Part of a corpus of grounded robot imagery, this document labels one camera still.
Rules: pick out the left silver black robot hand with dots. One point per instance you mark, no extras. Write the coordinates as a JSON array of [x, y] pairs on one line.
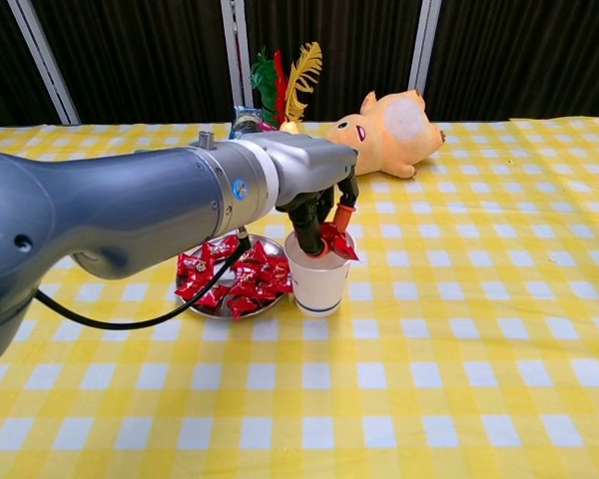
[[314, 159]]

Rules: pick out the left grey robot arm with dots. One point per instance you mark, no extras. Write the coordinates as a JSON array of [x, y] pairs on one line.
[[105, 199]]

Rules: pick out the white paper cup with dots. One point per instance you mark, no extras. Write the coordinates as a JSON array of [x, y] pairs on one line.
[[319, 289]]

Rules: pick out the yellow pear shaped vase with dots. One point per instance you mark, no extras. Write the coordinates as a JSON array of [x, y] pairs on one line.
[[289, 127]]

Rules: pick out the red feather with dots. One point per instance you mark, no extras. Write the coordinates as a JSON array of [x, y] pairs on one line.
[[281, 95]]

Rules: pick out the blue cookie box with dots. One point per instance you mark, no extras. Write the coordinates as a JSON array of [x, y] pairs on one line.
[[247, 122]]

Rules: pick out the orange plush animal toy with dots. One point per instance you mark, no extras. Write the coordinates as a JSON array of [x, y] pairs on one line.
[[399, 144]]

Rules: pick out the green feather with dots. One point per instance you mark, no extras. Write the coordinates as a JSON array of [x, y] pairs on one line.
[[267, 85]]

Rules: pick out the yellow feather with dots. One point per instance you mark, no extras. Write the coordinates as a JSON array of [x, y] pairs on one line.
[[304, 70]]

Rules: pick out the round metal plate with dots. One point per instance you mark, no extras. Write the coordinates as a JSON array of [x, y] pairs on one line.
[[272, 248]]

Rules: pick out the yellow white checkered tablecloth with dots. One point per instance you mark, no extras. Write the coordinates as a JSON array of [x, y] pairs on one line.
[[429, 349]]

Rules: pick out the aluminium partition post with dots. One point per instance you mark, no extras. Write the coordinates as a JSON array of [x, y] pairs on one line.
[[236, 50], [424, 50], [46, 65]]

